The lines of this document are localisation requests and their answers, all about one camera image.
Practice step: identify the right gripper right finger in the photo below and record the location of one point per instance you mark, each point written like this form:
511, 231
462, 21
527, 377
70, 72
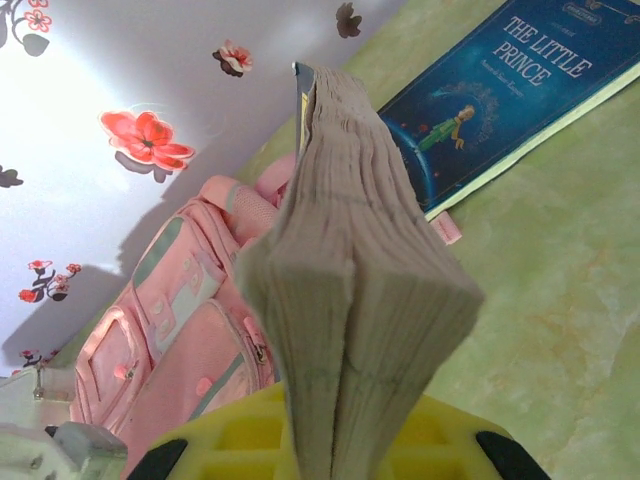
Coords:
450, 445

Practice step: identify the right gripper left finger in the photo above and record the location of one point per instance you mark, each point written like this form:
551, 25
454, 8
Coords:
240, 440

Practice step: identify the pink school backpack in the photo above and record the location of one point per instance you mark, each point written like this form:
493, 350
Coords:
175, 350

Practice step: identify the dark blue yellow-striped book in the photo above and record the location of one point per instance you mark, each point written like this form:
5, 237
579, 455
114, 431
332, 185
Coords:
350, 250

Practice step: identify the blue Little Prince book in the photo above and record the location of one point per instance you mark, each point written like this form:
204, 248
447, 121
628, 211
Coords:
500, 100

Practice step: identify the white storage box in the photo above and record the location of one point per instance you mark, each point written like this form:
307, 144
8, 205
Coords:
20, 445

